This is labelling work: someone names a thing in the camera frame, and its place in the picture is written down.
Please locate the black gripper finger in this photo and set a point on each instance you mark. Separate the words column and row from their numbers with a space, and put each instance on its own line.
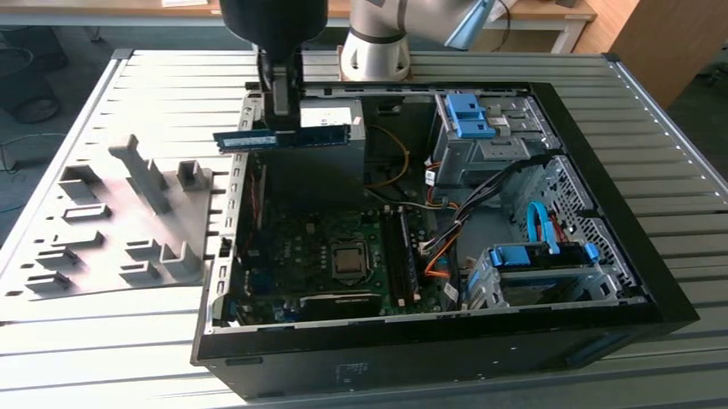
column 261, row 85
column 284, row 93

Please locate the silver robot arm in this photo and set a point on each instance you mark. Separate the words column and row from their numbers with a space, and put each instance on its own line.
column 375, row 51

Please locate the grey power supply unit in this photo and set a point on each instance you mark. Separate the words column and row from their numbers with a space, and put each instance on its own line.
column 310, row 179

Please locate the large blue disk carrier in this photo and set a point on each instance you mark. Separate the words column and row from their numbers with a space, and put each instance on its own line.
column 469, row 115

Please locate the green motherboard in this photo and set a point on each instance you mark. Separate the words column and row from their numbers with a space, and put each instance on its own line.
column 295, row 243

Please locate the tall silver drive cage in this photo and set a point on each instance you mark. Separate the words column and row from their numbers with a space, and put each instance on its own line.
column 489, row 157

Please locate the black wheeled object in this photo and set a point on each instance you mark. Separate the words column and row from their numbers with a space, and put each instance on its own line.
column 33, row 85

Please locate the silver CPU in socket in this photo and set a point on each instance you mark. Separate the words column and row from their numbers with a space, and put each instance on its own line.
column 347, row 260

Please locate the wooden desk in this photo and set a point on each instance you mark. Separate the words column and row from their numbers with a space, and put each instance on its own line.
column 539, row 10

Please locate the grey parts rack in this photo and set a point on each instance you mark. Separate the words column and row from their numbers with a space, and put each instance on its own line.
column 113, row 255

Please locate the black graphics card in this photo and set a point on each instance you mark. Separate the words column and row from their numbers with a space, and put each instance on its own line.
column 340, row 304

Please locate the small blue disk carrier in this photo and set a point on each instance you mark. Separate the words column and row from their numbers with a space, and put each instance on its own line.
column 514, row 257

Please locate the low silver drive cage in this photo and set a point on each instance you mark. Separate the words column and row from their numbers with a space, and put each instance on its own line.
column 494, row 289

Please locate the black open PC case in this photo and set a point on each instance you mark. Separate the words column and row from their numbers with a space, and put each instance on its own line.
column 454, row 349

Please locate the wooden cabinet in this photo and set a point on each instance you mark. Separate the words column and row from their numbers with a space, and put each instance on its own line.
column 670, row 42

